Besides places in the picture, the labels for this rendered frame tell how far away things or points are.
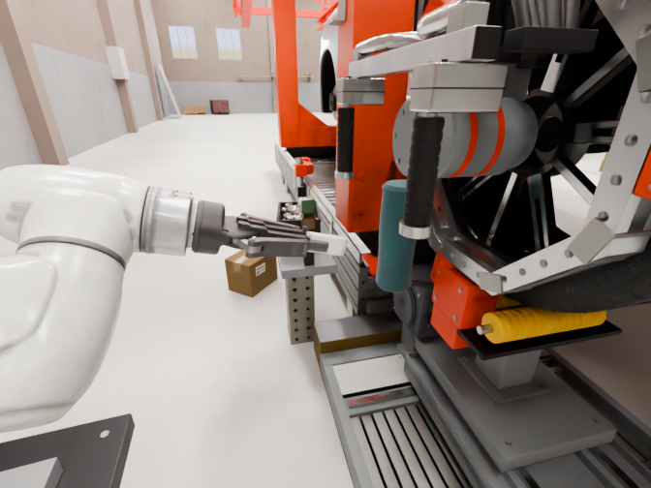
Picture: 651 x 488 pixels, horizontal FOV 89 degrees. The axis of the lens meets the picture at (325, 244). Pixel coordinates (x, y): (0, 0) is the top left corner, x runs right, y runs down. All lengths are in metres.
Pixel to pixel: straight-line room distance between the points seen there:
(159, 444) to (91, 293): 0.85
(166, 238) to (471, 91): 0.40
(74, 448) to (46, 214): 0.55
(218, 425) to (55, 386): 0.85
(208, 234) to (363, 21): 0.70
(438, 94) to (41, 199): 0.44
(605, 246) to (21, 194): 0.67
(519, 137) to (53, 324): 0.66
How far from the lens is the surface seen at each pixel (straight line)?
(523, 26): 0.44
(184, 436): 1.20
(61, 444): 0.91
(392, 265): 0.79
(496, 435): 0.93
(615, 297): 0.64
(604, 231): 0.52
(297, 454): 1.10
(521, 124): 0.65
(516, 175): 0.77
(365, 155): 0.99
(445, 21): 0.46
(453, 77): 0.41
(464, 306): 0.75
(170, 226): 0.45
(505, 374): 0.98
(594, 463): 1.07
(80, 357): 0.39
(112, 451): 0.84
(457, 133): 0.58
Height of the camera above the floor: 0.92
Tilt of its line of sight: 24 degrees down
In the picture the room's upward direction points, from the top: straight up
